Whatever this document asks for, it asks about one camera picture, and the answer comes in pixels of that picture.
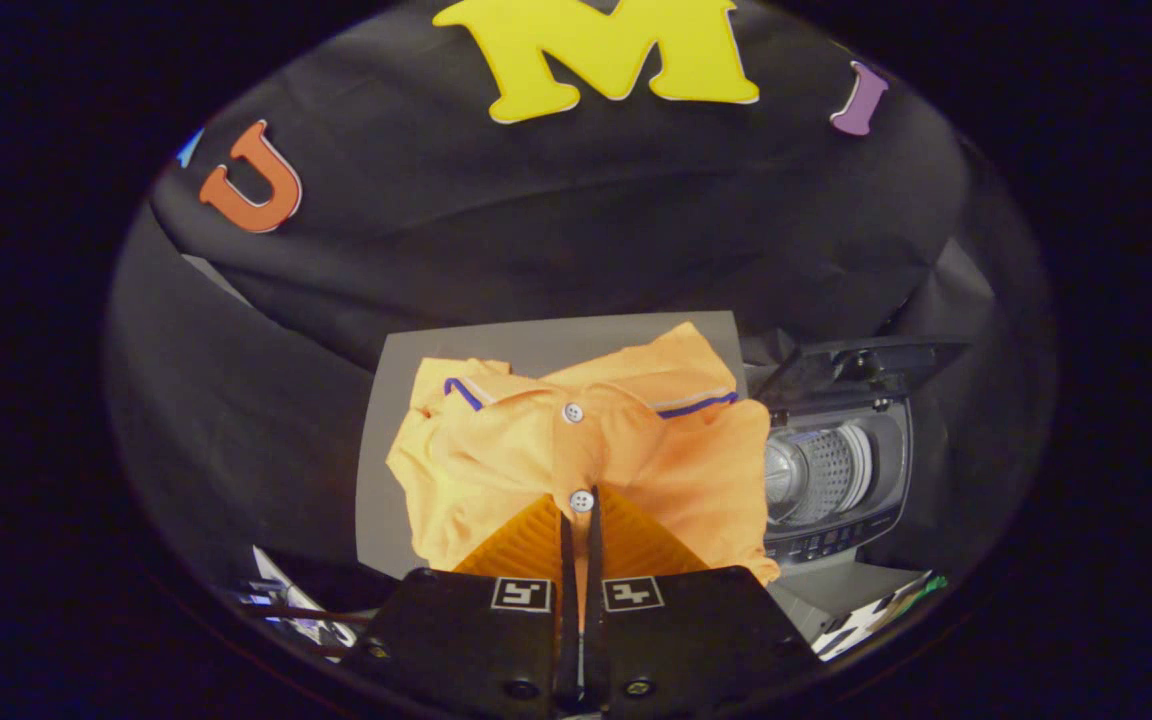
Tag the grey washing machine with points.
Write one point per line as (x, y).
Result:
(836, 470)

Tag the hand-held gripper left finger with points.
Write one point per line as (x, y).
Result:
(567, 640)

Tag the grey cabinet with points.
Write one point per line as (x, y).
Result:
(536, 345)

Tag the black backdrop cloth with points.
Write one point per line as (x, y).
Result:
(536, 220)

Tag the white and blue device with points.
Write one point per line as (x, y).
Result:
(301, 605)

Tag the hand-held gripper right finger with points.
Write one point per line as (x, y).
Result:
(593, 640)

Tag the white and green printed paper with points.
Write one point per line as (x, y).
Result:
(876, 615)

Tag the orange polo shirt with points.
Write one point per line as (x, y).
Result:
(496, 450)

